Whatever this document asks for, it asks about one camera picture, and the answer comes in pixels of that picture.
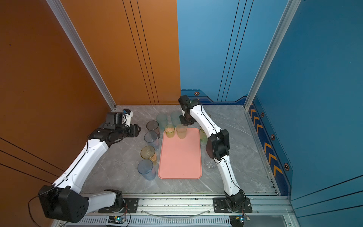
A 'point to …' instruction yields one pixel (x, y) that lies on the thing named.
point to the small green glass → (169, 130)
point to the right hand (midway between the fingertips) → (187, 123)
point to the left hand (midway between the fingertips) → (137, 126)
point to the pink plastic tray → (181, 159)
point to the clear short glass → (210, 164)
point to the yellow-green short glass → (181, 131)
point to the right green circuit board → (237, 220)
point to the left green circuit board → (116, 220)
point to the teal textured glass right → (175, 117)
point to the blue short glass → (151, 137)
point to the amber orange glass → (148, 152)
